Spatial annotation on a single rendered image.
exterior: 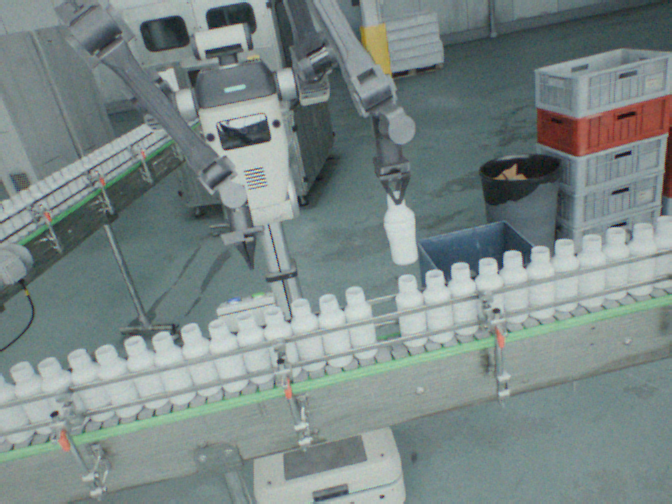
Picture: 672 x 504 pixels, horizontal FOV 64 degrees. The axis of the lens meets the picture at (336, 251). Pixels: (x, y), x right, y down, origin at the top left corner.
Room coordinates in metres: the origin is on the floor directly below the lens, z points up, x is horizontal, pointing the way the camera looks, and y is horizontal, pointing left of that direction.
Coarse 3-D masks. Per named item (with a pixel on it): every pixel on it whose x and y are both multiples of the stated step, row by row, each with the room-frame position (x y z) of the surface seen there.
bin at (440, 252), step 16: (496, 224) 1.62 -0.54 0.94; (416, 240) 1.61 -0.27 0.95; (432, 240) 1.61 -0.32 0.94; (448, 240) 1.61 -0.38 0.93; (464, 240) 1.62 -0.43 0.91; (480, 240) 1.62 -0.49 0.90; (496, 240) 1.62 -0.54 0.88; (512, 240) 1.56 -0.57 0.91; (432, 256) 1.61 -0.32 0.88; (448, 256) 1.61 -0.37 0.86; (464, 256) 1.62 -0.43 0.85; (480, 256) 1.62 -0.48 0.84; (496, 256) 1.62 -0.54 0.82; (528, 256) 1.45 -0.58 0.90; (448, 272) 1.61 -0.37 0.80
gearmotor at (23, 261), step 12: (0, 252) 2.04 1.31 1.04; (12, 252) 2.05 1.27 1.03; (24, 252) 2.08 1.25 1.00; (0, 264) 1.95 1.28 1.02; (12, 264) 1.96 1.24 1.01; (24, 264) 2.05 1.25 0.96; (0, 276) 1.93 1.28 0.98; (12, 276) 1.93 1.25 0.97; (0, 288) 1.91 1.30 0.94; (24, 288) 1.98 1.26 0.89; (0, 300) 1.89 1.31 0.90; (0, 312) 1.87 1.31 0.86
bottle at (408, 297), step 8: (400, 280) 1.01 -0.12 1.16; (408, 280) 1.02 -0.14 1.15; (400, 288) 1.00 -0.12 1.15; (408, 288) 0.99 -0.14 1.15; (400, 296) 1.00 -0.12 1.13; (408, 296) 0.99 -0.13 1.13; (416, 296) 0.99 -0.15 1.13; (400, 304) 0.99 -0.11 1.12; (408, 304) 0.98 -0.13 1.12; (416, 304) 0.98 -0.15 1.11; (424, 312) 0.99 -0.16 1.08; (400, 320) 1.00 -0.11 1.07; (408, 320) 0.98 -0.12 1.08; (416, 320) 0.98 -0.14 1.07; (424, 320) 0.99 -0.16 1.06; (400, 328) 1.00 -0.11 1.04; (408, 328) 0.98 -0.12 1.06; (416, 328) 0.98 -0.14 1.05; (424, 328) 0.99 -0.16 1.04; (408, 344) 0.98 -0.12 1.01; (416, 344) 0.98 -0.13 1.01
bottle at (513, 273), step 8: (504, 256) 1.02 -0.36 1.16; (512, 256) 1.04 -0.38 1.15; (520, 256) 1.01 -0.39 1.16; (504, 264) 1.02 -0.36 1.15; (512, 264) 1.00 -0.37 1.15; (520, 264) 1.01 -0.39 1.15; (504, 272) 1.02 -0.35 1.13; (512, 272) 1.00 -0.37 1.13; (520, 272) 1.00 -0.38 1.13; (504, 280) 1.01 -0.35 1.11; (512, 280) 0.99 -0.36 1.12; (520, 280) 0.99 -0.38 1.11; (504, 296) 1.01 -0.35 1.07; (512, 296) 0.99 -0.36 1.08; (520, 296) 0.99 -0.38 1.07; (504, 304) 1.01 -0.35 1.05; (512, 304) 0.99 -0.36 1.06; (520, 304) 0.99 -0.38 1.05; (504, 312) 1.01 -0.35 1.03; (512, 320) 1.00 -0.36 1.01; (520, 320) 0.99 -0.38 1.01
